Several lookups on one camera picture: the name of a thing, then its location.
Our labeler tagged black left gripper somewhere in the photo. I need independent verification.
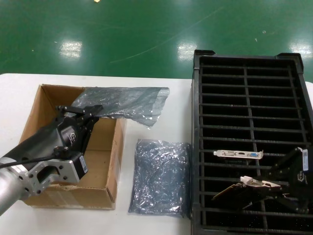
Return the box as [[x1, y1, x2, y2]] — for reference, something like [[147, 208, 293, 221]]
[[2, 104, 104, 161]]

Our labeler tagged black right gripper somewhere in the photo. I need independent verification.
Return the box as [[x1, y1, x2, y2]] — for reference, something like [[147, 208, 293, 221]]
[[253, 146, 313, 214]]

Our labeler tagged graphics card with silver bracket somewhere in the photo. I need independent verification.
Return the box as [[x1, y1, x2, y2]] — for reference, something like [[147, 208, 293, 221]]
[[212, 149, 264, 164], [211, 175, 282, 202]]

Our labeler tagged grey antistatic bag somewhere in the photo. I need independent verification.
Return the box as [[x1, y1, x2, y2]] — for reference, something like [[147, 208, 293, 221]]
[[70, 86, 171, 128], [128, 139, 191, 218]]

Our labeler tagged brown cardboard box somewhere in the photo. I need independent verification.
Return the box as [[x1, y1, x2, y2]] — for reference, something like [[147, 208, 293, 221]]
[[18, 84, 128, 211]]

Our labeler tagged black slotted container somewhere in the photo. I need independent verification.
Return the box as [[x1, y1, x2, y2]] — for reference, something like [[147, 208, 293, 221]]
[[190, 49, 313, 235]]

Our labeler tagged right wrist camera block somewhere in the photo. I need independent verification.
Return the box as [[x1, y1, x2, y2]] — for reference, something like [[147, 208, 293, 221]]
[[295, 146, 313, 173]]

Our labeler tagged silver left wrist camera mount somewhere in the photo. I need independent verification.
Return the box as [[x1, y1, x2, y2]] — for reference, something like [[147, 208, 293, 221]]
[[24, 155, 89, 195]]

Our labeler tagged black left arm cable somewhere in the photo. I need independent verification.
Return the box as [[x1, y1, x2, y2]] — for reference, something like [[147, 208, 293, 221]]
[[0, 158, 53, 168]]

